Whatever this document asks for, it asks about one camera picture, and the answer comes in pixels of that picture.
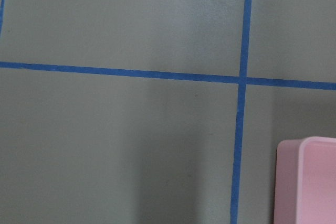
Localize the pink plastic bin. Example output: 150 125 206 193
274 136 335 223

